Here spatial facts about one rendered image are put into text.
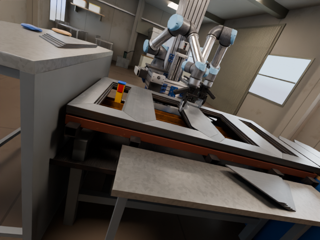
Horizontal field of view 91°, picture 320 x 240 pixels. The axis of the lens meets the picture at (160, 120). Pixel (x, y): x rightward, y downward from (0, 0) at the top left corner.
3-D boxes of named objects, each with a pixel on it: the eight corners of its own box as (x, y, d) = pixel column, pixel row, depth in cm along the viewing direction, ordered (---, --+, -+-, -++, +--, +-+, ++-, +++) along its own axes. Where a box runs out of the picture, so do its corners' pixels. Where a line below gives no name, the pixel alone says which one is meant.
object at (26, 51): (34, 74, 48) (35, 61, 46) (-265, -9, 35) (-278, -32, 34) (112, 55, 165) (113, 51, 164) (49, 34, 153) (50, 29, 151)
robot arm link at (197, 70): (201, 62, 110) (210, 65, 104) (195, 77, 114) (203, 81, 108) (193, 59, 105) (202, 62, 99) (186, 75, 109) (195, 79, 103)
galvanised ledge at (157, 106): (245, 136, 183) (246, 134, 182) (135, 106, 156) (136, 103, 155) (236, 128, 201) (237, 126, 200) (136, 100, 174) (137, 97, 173)
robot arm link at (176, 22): (153, 57, 168) (191, 31, 124) (141, 53, 159) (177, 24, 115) (153, 46, 169) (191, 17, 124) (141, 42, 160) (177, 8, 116)
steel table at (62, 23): (85, 52, 819) (88, 29, 779) (75, 56, 633) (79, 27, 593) (68, 47, 792) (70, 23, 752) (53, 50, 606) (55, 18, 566)
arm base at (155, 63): (149, 64, 177) (151, 55, 173) (161, 67, 182) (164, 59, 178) (151, 65, 164) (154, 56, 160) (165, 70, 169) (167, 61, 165)
